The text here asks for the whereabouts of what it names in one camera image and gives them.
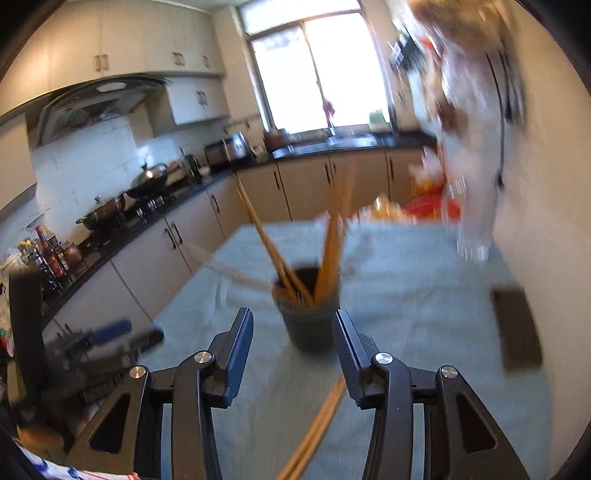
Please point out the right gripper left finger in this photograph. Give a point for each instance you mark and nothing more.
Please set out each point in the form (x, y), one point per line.
(125, 434)

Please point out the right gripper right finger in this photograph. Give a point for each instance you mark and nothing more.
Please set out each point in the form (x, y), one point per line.
(462, 438)

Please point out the wooden chopstick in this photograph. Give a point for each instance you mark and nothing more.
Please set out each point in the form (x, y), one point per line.
(207, 260)
(292, 286)
(301, 457)
(328, 274)

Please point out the beige lower kitchen cabinets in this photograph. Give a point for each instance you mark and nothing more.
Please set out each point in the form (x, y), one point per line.
(141, 272)

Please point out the white upper kitchen cabinets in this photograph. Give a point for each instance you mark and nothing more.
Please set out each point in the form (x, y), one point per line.
(89, 40)

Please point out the kitchen window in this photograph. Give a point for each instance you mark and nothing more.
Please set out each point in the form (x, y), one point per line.
(317, 65)

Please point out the patterned sleeve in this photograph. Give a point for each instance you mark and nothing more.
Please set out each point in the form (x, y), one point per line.
(50, 470)

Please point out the sauce bottles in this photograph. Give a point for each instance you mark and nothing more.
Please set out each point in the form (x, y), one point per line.
(60, 262)

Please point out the black smartphone amber case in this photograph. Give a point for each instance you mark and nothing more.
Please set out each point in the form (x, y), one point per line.
(520, 344)

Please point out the teal table cloth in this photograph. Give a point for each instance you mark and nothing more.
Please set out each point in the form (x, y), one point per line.
(408, 288)

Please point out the steel cooking pot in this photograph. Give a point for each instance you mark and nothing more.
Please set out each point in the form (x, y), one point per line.
(103, 212)

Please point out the dark grey utensil holder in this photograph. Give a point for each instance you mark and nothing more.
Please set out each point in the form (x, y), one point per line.
(309, 327)

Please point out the black wok with lid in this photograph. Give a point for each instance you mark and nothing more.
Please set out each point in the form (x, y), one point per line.
(151, 181)

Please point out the red plastic basin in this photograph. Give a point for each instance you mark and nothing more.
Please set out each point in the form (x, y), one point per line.
(434, 208)

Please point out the clear glass beer mug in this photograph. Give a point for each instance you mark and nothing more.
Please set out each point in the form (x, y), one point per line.
(469, 209)

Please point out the black electric kettle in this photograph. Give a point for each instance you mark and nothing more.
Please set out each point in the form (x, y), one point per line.
(192, 167)

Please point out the range hood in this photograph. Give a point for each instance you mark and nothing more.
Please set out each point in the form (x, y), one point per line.
(93, 102)

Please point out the silver rice cooker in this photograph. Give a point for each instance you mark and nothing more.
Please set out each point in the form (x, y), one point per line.
(227, 150)

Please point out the brown clay pot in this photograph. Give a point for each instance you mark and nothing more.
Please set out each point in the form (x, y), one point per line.
(276, 139)

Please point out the hanging plastic bags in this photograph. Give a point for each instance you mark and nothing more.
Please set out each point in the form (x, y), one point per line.
(475, 81)

